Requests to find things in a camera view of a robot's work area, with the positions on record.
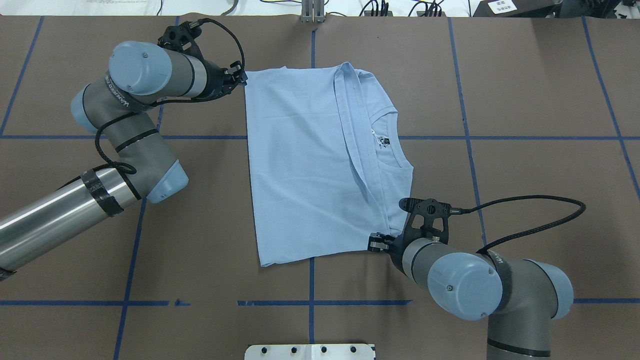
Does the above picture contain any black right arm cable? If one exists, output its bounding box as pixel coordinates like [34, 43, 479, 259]
[450, 195, 587, 254]

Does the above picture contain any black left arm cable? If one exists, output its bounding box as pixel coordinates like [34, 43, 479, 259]
[94, 18, 247, 176]

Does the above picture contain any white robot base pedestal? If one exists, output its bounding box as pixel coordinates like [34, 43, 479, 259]
[244, 342, 377, 360]

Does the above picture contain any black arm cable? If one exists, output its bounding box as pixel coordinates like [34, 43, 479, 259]
[94, 18, 247, 176]
[450, 195, 587, 254]

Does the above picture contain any light blue t-shirt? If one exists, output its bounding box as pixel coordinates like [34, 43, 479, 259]
[245, 62, 414, 267]

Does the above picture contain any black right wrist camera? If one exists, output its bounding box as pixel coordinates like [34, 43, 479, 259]
[398, 197, 452, 246]

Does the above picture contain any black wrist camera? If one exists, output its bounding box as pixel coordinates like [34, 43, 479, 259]
[398, 197, 452, 246]
[157, 21, 205, 60]

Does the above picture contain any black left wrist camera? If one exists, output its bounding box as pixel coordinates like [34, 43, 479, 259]
[157, 21, 205, 60]

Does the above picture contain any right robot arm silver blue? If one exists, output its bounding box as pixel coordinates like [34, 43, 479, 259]
[367, 233, 574, 360]

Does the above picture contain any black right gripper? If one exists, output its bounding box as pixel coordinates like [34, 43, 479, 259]
[366, 232, 421, 279]

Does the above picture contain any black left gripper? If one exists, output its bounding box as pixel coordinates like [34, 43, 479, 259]
[202, 60, 248, 101]

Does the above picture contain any black box with label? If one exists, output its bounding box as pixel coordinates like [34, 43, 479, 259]
[471, 0, 562, 18]

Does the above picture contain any aluminium frame post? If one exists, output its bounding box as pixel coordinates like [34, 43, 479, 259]
[300, 0, 327, 23]

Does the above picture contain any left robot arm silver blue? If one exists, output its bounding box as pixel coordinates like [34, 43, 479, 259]
[1, 41, 247, 280]

